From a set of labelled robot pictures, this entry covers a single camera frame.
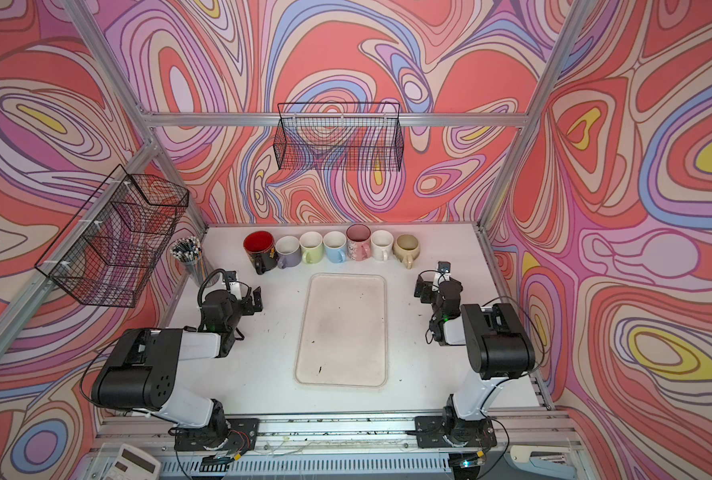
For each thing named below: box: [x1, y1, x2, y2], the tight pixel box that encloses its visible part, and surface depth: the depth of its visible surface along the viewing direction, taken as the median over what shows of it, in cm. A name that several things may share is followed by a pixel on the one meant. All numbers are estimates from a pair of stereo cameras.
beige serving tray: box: [294, 272, 389, 388], surface depth 93 cm
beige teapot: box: [393, 234, 420, 270], surface depth 104 cm
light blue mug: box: [323, 230, 347, 264], surface depth 104 cm
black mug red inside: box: [243, 230, 278, 275], surface depth 103 cm
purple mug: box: [275, 235, 302, 269], surface depth 107 cm
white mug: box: [371, 229, 394, 262], surface depth 104 cm
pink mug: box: [346, 223, 372, 261], surface depth 104 cm
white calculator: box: [103, 443, 162, 480], surface depth 69 cm
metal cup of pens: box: [170, 236, 207, 287], surface depth 93 cm
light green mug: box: [299, 231, 324, 264], surface depth 104 cm
